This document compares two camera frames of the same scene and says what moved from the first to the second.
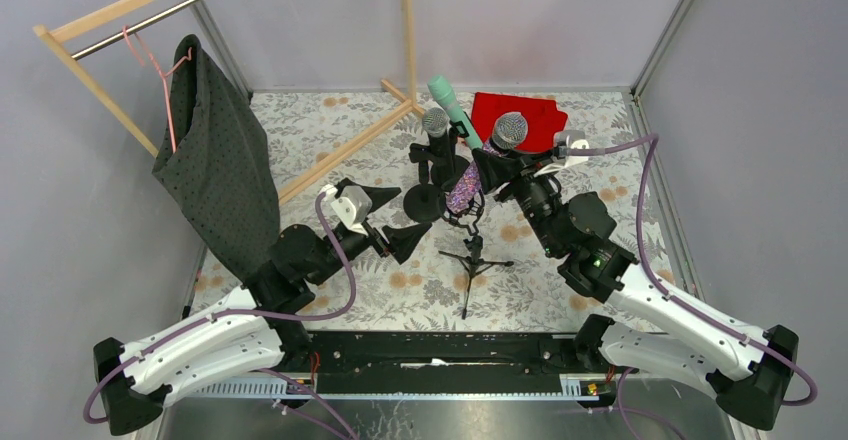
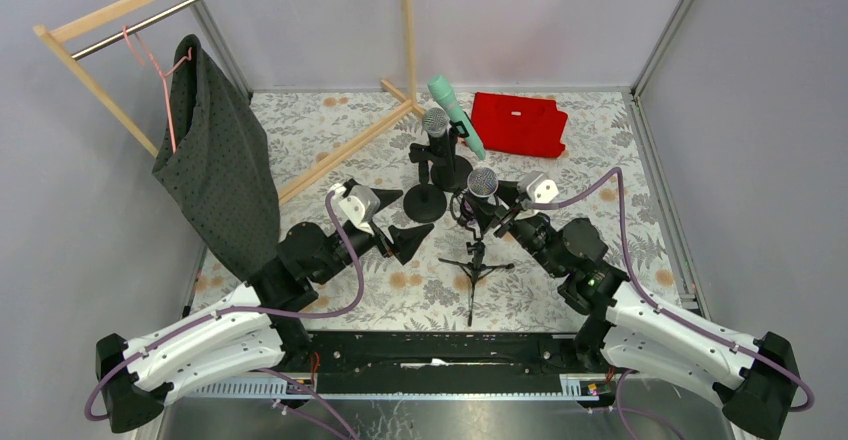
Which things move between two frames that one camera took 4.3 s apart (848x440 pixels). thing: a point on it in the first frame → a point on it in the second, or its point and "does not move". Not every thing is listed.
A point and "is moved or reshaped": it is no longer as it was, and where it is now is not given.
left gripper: (379, 226) does not move
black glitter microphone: (436, 124) does not move
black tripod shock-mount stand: (474, 244) is moved or reshaped
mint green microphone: (439, 87) does not move
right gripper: (515, 181) → (506, 218)
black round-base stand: (424, 202) does not move
